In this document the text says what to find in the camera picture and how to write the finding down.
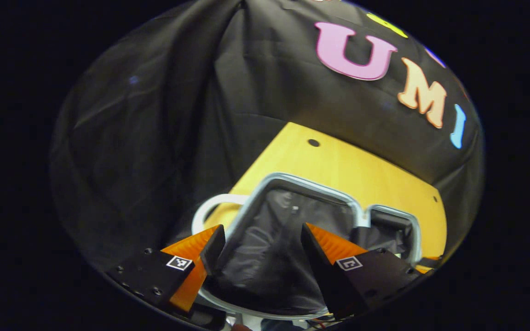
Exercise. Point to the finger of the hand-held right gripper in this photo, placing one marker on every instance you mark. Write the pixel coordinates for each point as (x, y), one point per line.
(428, 264)

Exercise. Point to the black backdrop cloth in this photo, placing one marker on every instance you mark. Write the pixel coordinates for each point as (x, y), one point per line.
(154, 115)

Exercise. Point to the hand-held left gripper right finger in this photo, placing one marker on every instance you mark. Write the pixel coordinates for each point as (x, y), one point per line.
(325, 276)

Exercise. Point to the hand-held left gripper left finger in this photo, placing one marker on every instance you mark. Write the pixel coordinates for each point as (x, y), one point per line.
(213, 248)

